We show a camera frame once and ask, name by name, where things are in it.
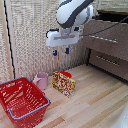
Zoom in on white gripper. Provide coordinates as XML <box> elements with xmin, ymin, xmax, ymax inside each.
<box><xmin>45</xmin><ymin>27</ymin><xmax>83</xmax><ymax>57</ymax></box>

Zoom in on yellow red snack bag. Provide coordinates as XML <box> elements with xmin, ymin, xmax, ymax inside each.
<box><xmin>51</xmin><ymin>70</ymin><xmax>77</xmax><ymax>99</ymax></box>

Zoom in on brown drawer cabinet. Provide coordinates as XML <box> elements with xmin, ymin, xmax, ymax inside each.
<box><xmin>82</xmin><ymin>9</ymin><xmax>128</xmax><ymax>82</ymax></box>

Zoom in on pink mug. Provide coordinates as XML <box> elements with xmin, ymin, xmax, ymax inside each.
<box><xmin>32</xmin><ymin>72</ymin><xmax>50</xmax><ymax>91</ymax></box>

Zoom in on red shopping basket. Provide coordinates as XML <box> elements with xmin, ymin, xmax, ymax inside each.
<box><xmin>0</xmin><ymin>76</ymin><xmax>52</xmax><ymax>128</ymax></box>

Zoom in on black cable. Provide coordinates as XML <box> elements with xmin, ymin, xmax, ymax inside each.
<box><xmin>80</xmin><ymin>15</ymin><xmax>128</xmax><ymax>37</ymax></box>

